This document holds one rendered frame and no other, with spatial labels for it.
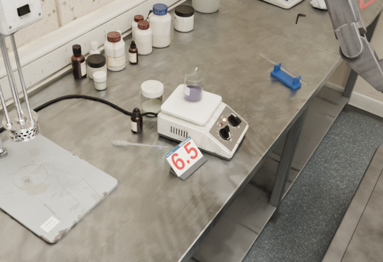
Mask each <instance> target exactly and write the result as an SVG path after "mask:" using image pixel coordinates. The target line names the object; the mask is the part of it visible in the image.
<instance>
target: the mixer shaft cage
mask: <svg viewBox="0 0 383 262"><path fill-rule="evenodd" d="M10 40H11V44H12V48H13V52H14V57H15V61H16V64H17V69H18V74H19V78H20V81H21V86H22V91H23V95H24V98H25V103H26V108H27V109H22V108H21V104H20V100H19V96H18V91H17V87H16V84H15V79H14V75H13V70H12V67H11V63H10V58H9V54H8V51H7V47H6V42H5V38H0V49H1V54H2V57H3V62H4V65H5V69H6V73H7V78H8V81H9V85H10V89H11V93H12V96H13V100H14V105H15V109H16V110H13V111H11V112H9V113H8V112H7V108H6V104H5V99H4V97H3V93H2V89H1V85H0V101H1V104H2V108H3V112H4V115H5V116H4V118H3V120H2V124H3V127H4V129H5V130H6V131H7V132H6V134H7V137H8V138H9V139H10V140H12V141H14V142H26V141H29V140H31V139H33V138H35V137H36V136H37V135H38V134H39V132H40V126H39V125H38V122H39V117H38V114H37V113H36V112H35V111H34V110H31V108H30V103H29V100H28V95H27V91H26V86H25V81H24V78H23V73H22V68H21V64H20V60H19V55H18V50H17V46H16V42H15V38H14V35H10ZM28 136H29V137H28Z"/></svg>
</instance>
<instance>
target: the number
mask: <svg viewBox="0 0 383 262"><path fill-rule="evenodd" d="M200 155H201V154H200V152H199V151H198V149H197V148H196V146H195V145H194V144H193V142H192V140H189V141H188V142H187V143H186V144H184V145H183V146H182V147H180V148H179V149H178V150H177V151H175V152H174V153H173V154H172V155H170V156H169V157H168V160H169V161H170V163H171V164H172V165H173V167H174V168H175V170H176V171H177V173H180V172H181V171H182V170H183V169H184V168H185V167H187V166H188V165H189V164H191V163H192V162H193V161H194V160H195V159H196V158H198V157H199V156H200Z"/></svg>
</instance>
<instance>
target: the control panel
mask: <svg viewBox="0 0 383 262"><path fill-rule="evenodd" d="M232 113H233V114H235V115H236V116H237V117H238V118H239V119H240V120H241V121H242V122H241V123H240V124H239V125H238V126H236V127H234V126H231V125H230V124H229V122H228V120H227V118H228V117H229V115H231V114H232ZM224 118H225V119H226V121H224V120H223V119H224ZM220 123H223V126H221V125H220ZM226 125H228V126H229V129H230V133H231V138H230V139H229V140H224V139H223V138H221V136H220V135H219V130H220V129H222V128H224V127H225V126H226ZM246 126H247V123H246V122H245V121H244V120H243V119H241V118H240V117H239V116H238V115H237V114H236V113H235V112H234V111H232V110H231V109H230V108H229V107H228V106H225V108H224V110H223V111H222V113H221V114H220V115H219V117H218V118H217V120H216V122H215V123H214V125H213V126H212V127H211V129H210V130H209V133H210V134H211V135H212V136H213V137H215V138H216V139H217V140H218V141H219V142H220V143H221V144H222V145H224V146H225V147H226V148H228V149H229V151H232V150H233V148H234V146H235V145H236V143H237V142H238V140H239V138H240V136H241V134H242V133H243V131H244V129H245V127H246Z"/></svg>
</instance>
